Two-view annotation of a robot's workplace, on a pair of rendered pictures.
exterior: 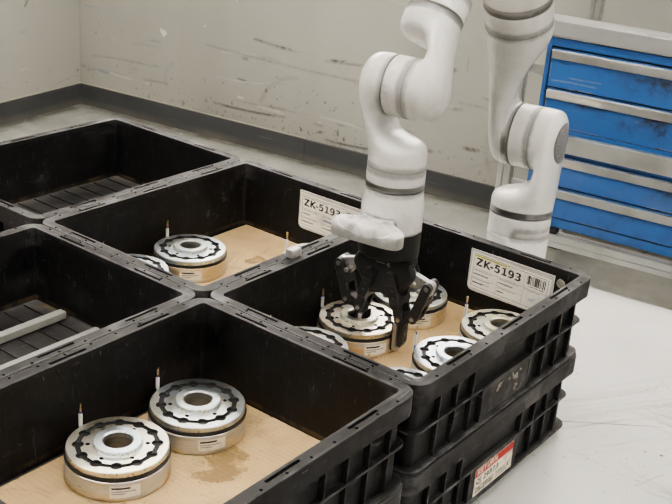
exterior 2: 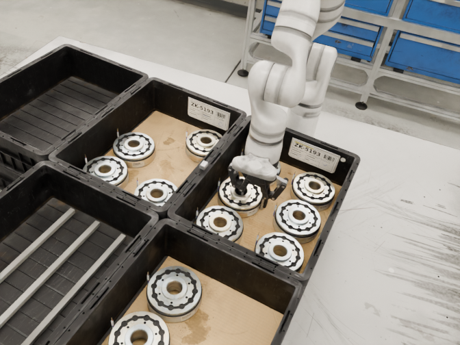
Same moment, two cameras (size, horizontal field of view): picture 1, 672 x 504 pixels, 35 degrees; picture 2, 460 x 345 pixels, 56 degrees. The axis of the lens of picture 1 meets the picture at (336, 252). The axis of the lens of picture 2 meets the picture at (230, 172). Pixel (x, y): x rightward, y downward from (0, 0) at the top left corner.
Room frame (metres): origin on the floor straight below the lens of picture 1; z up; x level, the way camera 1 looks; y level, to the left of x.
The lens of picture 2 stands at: (0.56, 0.17, 1.58)
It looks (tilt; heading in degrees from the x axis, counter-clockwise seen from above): 44 degrees down; 345
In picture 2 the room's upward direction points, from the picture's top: 8 degrees clockwise
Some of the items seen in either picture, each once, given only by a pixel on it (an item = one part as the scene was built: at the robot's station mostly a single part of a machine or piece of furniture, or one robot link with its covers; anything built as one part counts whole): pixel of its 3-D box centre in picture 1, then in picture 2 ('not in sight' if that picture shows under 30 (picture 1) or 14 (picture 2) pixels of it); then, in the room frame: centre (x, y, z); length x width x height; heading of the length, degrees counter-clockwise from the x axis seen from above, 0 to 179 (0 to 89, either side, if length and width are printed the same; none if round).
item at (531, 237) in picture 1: (512, 264); (300, 124); (1.50, -0.27, 0.83); 0.09 x 0.09 x 0.17; 73
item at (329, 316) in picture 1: (358, 318); (240, 192); (1.21, -0.04, 0.86); 0.10 x 0.10 x 0.01
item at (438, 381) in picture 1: (408, 293); (272, 186); (1.17, -0.09, 0.92); 0.40 x 0.30 x 0.02; 144
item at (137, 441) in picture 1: (117, 441); (139, 338); (0.89, 0.20, 0.86); 0.05 x 0.05 x 0.01
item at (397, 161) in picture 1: (394, 120); (267, 101); (1.20, -0.06, 1.12); 0.09 x 0.07 x 0.15; 60
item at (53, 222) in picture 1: (227, 223); (156, 137); (1.35, 0.15, 0.92); 0.40 x 0.30 x 0.02; 144
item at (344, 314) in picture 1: (359, 315); (241, 191); (1.21, -0.04, 0.86); 0.05 x 0.05 x 0.01
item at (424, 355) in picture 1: (455, 357); (298, 217); (1.13, -0.15, 0.86); 0.10 x 0.10 x 0.01
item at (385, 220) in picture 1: (385, 206); (261, 147); (1.18, -0.05, 1.02); 0.11 x 0.09 x 0.06; 151
